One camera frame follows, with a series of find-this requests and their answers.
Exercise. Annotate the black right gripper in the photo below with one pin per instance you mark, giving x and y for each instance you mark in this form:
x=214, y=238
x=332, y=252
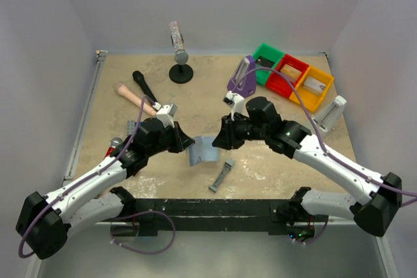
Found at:
x=227, y=138

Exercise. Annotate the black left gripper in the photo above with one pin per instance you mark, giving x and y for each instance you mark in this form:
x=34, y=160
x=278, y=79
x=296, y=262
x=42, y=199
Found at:
x=182, y=140

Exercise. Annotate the beige card holder wallet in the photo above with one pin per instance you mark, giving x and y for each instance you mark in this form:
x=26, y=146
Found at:
x=202, y=151

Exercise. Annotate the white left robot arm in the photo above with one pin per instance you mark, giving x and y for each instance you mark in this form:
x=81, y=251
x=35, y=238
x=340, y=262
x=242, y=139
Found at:
x=47, y=221

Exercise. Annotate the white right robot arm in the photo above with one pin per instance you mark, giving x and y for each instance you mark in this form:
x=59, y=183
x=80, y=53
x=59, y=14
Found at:
x=371, y=199

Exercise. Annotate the black card in green bin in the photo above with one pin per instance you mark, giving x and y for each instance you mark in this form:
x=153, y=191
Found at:
x=262, y=64

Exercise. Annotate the tan card in red bin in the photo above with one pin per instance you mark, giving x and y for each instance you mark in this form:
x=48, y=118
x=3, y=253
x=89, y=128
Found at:
x=291, y=73

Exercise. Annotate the white card in yellow bin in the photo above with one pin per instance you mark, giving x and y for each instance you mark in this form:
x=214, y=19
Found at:
x=313, y=85

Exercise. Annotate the grey truss piece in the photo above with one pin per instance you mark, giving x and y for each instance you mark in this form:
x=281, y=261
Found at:
x=227, y=167

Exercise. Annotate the purple metronome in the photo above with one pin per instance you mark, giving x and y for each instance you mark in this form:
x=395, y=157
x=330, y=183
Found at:
x=243, y=81

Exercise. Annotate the red glitter microphone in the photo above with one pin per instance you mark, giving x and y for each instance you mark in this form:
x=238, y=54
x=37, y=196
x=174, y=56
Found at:
x=114, y=147

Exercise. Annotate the black round microphone stand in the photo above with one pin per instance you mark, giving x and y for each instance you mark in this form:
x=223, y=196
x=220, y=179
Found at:
x=181, y=74

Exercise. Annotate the red bin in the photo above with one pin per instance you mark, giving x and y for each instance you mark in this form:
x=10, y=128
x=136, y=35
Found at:
x=278, y=82

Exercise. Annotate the black microphone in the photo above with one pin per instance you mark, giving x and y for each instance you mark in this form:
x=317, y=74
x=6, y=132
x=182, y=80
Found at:
x=139, y=78

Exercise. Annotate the pink microphone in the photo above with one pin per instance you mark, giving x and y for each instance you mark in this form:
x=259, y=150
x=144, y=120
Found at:
x=122, y=90

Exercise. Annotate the glitter microphone on stand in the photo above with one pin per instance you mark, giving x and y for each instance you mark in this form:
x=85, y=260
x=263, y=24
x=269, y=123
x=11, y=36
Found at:
x=181, y=56

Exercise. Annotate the yellow bin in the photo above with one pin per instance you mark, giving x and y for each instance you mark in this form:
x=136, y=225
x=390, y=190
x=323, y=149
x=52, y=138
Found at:
x=309, y=99

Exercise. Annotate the green bin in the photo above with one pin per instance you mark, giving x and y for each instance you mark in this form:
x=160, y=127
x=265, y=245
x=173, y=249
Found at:
x=266, y=56

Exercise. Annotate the white grey metronome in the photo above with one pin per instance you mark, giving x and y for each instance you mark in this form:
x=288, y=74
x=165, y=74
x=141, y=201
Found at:
x=326, y=118

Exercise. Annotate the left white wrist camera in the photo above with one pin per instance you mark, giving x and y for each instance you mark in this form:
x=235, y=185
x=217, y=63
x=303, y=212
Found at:
x=166, y=113

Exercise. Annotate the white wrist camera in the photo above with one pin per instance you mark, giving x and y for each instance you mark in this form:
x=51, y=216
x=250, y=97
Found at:
x=166, y=113
x=235, y=101

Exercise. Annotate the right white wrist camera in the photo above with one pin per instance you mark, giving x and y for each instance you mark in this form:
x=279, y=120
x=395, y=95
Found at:
x=235, y=101

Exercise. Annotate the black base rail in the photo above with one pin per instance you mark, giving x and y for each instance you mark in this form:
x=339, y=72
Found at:
x=216, y=215

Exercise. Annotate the aluminium frame rail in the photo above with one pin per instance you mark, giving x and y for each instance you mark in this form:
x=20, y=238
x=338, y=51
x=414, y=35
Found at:
x=76, y=150

